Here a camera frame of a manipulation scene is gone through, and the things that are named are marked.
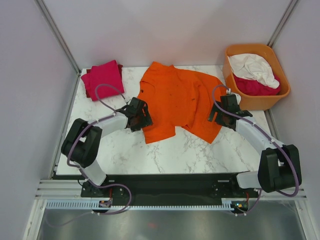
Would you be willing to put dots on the left corner aluminium post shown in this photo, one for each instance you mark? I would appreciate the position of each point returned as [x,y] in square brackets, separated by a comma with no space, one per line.
[57,34]

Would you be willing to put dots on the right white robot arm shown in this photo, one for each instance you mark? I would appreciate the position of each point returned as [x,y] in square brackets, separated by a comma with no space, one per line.
[279,167]

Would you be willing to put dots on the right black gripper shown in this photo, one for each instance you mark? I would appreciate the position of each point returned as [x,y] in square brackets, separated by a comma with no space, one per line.
[214,109]

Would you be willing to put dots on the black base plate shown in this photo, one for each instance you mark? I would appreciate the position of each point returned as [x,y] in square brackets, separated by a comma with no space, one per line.
[169,190]

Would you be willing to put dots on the orange plastic basket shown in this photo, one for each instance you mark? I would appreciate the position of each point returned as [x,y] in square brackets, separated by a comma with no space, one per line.
[256,102]

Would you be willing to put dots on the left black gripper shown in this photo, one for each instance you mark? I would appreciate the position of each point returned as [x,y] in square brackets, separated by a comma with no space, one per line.
[146,121]

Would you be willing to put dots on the white slotted cable duct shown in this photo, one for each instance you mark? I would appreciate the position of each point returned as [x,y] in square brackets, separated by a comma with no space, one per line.
[59,204]

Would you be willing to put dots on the corner aluminium post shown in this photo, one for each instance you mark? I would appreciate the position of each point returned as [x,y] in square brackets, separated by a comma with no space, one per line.
[282,22]
[57,34]

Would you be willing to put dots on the crimson t shirt in basket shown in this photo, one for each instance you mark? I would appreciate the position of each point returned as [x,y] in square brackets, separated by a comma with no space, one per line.
[254,88]

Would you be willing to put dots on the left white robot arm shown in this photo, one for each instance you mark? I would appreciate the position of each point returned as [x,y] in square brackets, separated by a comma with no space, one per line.
[82,142]

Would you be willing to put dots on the folded pink t shirt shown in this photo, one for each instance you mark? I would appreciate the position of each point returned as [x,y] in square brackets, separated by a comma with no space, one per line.
[105,80]

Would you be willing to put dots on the right corner aluminium post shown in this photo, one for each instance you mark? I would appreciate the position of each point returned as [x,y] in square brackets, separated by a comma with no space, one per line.
[282,22]

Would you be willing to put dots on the orange t shirt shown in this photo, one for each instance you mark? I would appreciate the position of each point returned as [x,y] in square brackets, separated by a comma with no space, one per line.
[179,98]

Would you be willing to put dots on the white t shirt in basket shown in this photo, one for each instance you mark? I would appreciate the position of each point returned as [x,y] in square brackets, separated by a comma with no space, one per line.
[251,66]

